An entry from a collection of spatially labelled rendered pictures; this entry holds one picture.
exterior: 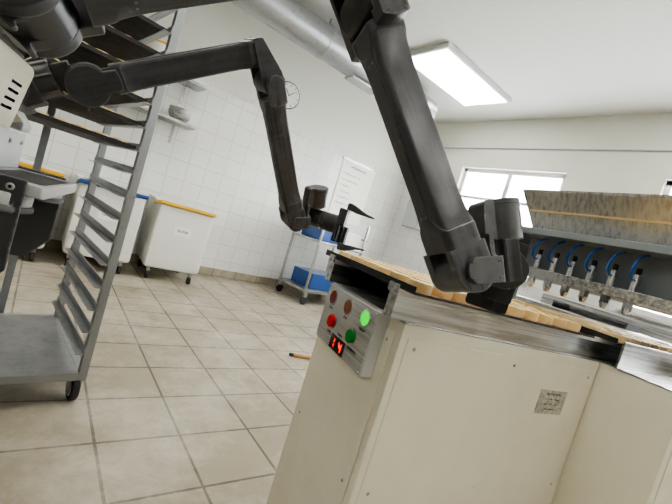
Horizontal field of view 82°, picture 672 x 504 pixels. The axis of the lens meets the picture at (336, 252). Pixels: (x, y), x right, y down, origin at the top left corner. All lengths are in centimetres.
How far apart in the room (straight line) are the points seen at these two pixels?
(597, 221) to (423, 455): 91
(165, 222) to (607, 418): 360
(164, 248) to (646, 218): 364
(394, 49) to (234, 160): 436
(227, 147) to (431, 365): 424
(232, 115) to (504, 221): 444
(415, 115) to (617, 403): 99
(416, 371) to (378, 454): 18
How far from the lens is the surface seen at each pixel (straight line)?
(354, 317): 87
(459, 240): 52
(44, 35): 55
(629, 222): 143
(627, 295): 136
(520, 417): 114
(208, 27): 494
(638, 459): 130
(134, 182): 168
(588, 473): 136
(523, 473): 125
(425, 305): 81
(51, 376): 185
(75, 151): 454
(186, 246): 410
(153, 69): 97
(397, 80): 55
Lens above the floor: 97
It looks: 3 degrees down
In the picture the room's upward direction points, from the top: 17 degrees clockwise
